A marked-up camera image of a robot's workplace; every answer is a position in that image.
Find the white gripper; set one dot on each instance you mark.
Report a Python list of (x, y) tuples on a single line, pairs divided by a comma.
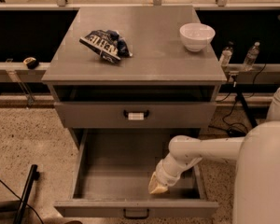
[(165, 174)]

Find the black power adapter with cable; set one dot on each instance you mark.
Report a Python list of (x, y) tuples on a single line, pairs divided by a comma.
[(225, 121)]

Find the clear water bottle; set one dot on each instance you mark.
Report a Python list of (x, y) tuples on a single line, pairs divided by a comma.
[(226, 54), (251, 57)]

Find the blue crumpled chip bag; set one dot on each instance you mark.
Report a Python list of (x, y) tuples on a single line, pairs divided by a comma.
[(108, 44)]

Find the left clear water bottle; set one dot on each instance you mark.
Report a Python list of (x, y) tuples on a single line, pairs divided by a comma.
[(226, 54)]

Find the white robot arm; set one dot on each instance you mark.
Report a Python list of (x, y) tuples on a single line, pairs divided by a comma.
[(257, 176)]

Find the black stand leg left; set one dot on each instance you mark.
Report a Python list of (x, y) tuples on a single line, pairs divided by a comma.
[(32, 177)]

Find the yellow black tape measure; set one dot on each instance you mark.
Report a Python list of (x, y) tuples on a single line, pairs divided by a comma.
[(31, 62)]

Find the grey top drawer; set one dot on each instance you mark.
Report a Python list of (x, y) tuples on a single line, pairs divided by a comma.
[(135, 114)]

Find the grey drawer cabinet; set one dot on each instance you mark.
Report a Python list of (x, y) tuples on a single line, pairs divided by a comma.
[(160, 70)]

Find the white ceramic bowl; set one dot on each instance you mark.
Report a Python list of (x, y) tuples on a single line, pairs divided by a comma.
[(196, 36)]

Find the right clear water bottle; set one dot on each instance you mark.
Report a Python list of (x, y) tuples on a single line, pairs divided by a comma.
[(251, 57)]

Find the grey drawer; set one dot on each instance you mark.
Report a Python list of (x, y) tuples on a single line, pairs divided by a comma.
[(113, 169), (135, 114)]

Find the black tripod stand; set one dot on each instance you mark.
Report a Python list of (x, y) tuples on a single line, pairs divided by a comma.
[(241, 99)]

